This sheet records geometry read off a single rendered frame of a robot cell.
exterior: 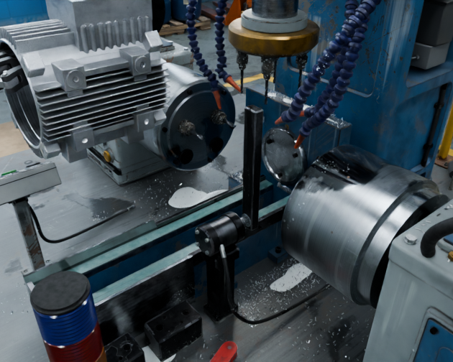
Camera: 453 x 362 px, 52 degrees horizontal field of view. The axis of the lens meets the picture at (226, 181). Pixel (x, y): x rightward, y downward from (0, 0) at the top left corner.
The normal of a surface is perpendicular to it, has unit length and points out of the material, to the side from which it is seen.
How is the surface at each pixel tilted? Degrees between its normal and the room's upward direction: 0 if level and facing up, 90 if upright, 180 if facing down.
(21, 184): 64
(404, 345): 90
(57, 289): 0
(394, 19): 90
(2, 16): 90
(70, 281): 0
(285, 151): 90
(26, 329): 0
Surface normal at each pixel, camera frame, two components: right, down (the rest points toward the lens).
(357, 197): -0.46, -0.48
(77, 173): 0.00, -0.84
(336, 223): -0.66, -0.15
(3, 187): 0.56, 0.01
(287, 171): -0.78, 0.34
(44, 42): 0.63, 0.41
